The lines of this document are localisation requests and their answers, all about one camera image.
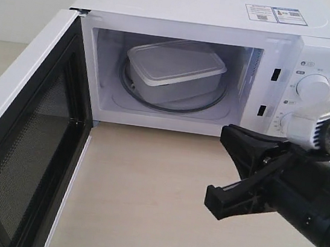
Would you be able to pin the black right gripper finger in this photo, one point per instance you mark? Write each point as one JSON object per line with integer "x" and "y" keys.
{"x": 253, "y": 152}
{"x": 247, "y": 196}

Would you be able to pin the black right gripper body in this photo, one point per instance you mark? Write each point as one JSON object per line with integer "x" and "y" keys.
{"x": 300, "y": 192}

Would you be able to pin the clear plastic food container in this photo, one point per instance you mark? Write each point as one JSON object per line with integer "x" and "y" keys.
{"x": 174, "y": 70}

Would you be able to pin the white microwave door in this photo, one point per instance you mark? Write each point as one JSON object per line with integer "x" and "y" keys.
{"x": 45, "y": 122}

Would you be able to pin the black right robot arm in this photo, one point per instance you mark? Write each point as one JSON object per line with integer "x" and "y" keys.
{"x": 275, "y": 176}

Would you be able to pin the white microwave oven body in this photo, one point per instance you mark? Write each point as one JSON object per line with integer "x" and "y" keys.
{"x": 264, "y": 60}

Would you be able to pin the lower white timer knob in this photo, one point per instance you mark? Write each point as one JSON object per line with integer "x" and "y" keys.
{"x": 284, "y": 123}

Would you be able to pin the glass turntable plate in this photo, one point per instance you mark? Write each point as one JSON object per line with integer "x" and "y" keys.
{"x": 207, "y": 104}

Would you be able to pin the upper white control knob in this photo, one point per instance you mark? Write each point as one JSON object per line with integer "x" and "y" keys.
{"x": 313, "y": 85}

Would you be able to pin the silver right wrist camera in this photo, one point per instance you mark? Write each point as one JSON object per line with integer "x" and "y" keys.
{"x": 309, "y": 127}

